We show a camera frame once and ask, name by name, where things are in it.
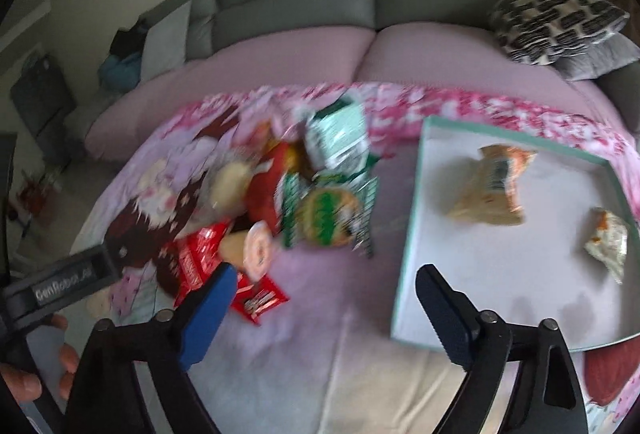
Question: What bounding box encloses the pink printed blanket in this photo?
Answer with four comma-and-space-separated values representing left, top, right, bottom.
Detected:
70, 84, 640, 434

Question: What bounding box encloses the blue cloth item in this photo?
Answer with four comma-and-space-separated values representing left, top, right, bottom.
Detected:
97, 51, 143, 87

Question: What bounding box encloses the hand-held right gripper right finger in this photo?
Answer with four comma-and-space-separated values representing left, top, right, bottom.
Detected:
415, 264, 591, 434

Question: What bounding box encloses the black cloth item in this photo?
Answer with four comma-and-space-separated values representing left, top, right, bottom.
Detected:
109, 21, 151, 60

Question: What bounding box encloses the pink sofa cover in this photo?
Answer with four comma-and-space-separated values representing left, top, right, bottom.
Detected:
82, 21, 601, 165

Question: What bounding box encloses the black beige patterned pillow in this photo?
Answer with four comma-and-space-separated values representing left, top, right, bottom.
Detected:
489, 0, 631, 65

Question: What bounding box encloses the mint green snack packet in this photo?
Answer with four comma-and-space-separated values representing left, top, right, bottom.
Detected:
300, 96, 371, 170

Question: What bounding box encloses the white tray with teal rim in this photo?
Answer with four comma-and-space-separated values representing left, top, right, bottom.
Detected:
390, 115, 640, 354

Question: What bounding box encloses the white cushion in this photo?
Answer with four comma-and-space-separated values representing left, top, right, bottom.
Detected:
140, 0, 193, 82

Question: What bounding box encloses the large red snack packet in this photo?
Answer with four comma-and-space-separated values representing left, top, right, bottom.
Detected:
242, 141, 306, 235

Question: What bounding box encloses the dark grey bag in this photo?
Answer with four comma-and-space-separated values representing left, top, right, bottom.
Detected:
10, 56, 77, 137

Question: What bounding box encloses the red white rectangular snack packet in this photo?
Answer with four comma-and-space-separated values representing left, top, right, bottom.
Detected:
165, 221, 236, 307

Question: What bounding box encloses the small white orange snack packet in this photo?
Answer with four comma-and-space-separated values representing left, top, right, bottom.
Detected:
584, 208, 630, 285

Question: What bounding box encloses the grey pillow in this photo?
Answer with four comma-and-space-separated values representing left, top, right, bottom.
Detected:
555, 31, 640, 82

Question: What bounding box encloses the orange pink swirl snack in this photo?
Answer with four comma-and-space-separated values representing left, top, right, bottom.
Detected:
220, 221, 277, 281

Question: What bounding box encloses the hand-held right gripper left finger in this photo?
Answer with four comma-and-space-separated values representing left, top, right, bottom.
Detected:
62, 261, 237, 434

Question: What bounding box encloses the cream bun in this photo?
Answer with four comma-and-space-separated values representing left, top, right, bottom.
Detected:
210, 159, 257, 215

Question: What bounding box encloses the person's left hand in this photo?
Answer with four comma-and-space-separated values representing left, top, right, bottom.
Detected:
0, 314, 81, 407

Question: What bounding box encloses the beige orange snack packet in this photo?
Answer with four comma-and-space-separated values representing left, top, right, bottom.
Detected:
446, 144, 538, 227

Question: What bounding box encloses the small red snack packet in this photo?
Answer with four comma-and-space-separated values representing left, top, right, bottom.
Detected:
227, 271, 291, 326

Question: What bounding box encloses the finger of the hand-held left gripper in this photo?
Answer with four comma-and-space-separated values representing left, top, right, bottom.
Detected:
102, 235, 132, 277

